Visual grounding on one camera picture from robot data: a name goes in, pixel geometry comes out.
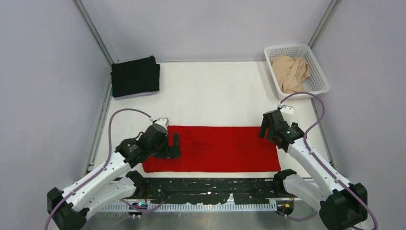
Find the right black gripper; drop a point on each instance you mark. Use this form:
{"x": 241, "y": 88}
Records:
{"x": 263, "y": 129}

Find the aluminium frame rail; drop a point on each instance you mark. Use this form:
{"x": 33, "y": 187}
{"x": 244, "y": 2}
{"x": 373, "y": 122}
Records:
{"x": 292, "y": 184}

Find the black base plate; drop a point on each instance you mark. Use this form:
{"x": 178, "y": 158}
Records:
{"x": 210, "y": 191}

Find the white plastic basket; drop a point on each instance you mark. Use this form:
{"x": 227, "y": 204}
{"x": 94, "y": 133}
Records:
{"x": 316, "y": 84}

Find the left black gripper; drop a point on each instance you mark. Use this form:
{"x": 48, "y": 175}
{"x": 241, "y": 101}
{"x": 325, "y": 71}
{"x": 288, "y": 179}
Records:
{"x": 170, "y": 152}

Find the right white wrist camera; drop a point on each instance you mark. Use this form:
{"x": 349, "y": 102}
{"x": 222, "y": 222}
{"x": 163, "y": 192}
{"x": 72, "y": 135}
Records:
{"x": 286, "y": 110}

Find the folded black t-shirt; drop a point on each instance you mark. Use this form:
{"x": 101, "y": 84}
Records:
{"x": 141, "y": 75}

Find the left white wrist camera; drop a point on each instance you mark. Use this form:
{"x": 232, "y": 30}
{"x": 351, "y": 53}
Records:
{"x": 162, "y": 122}

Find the white slotted cable duct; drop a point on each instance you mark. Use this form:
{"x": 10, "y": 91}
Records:
{"x": 226, "y": 207}

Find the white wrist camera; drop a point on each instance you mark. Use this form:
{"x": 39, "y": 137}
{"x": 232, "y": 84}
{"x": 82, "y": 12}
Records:
{"x": 286, "y": 110}
{"x": 162, "y": 122}

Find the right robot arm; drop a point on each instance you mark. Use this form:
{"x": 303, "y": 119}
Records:
{"x": 340, "y": 203}

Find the beige t-shirt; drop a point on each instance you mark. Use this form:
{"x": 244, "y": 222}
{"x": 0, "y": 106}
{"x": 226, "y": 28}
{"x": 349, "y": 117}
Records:
{"x": 290, "y": 72}

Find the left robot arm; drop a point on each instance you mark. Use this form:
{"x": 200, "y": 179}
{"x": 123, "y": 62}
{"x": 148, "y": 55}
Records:
{"x": 115, "y": 179}

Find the red t-shirt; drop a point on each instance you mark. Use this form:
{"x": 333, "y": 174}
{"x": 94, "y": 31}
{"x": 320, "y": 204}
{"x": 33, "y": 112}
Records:
{"x": 218, "y": 149}

